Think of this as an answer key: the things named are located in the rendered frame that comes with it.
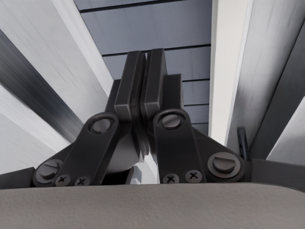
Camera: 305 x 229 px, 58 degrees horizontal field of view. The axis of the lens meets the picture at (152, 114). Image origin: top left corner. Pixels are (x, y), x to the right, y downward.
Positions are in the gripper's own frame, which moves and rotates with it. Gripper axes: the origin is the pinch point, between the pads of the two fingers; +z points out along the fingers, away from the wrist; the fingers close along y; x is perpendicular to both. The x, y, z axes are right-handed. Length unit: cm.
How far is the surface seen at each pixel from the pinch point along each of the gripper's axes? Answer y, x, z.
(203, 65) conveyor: 2.8, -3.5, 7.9
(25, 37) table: -12.5, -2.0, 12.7
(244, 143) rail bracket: 8.6, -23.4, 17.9
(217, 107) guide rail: 3.4, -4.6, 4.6
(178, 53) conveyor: 1.1, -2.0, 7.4
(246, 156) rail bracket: 8.6, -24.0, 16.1
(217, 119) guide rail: 3.5, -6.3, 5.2
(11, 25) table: -12.8, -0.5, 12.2
